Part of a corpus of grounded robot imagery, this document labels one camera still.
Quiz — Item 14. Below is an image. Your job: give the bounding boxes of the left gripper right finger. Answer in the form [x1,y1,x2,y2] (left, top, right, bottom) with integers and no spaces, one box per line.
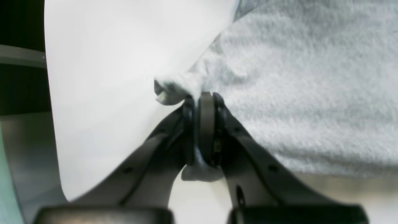
[200,92,368,224]

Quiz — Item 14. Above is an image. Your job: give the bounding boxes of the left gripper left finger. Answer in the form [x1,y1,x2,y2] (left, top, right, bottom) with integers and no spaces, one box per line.
[35,96,195,224]

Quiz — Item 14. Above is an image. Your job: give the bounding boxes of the light grey printed T-shirt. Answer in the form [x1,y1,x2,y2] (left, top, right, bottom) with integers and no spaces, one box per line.
[154,0,398,177]

